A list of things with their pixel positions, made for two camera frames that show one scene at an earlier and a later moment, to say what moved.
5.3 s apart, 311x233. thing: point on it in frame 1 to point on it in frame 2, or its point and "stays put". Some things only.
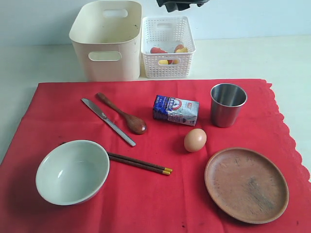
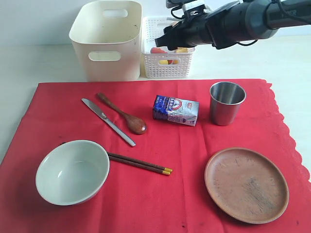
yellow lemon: [166, 62] to [179, 50]
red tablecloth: [134, 199] stays put
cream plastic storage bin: [106, 34] stays put
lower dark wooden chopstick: [140, 165] stays put
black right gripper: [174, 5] to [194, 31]
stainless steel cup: [226, 101] stays put
